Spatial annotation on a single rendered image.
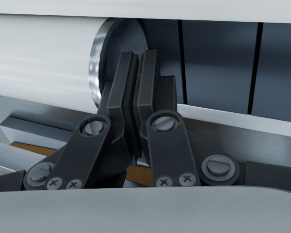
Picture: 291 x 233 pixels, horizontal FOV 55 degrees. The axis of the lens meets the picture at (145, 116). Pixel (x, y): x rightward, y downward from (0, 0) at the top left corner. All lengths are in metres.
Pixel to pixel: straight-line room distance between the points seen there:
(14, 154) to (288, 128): 0.15
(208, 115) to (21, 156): 0.11
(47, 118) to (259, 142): 0.25
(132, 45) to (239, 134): 0.14
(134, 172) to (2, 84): 0.18
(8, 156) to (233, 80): 0.13
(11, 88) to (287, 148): 0.21
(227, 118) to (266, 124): 0.02
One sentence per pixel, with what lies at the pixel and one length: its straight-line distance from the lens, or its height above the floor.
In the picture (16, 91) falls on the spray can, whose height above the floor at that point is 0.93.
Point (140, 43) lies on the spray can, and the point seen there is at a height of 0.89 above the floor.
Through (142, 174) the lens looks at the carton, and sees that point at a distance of 0.30.
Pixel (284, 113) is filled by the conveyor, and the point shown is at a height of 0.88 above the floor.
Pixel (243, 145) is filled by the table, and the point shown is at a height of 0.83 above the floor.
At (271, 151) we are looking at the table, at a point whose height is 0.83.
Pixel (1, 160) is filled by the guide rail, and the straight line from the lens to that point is 0.17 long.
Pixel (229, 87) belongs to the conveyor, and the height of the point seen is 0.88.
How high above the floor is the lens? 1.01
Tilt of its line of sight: 40 degrees down
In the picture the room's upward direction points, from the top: 148 degrees counter-clockwise
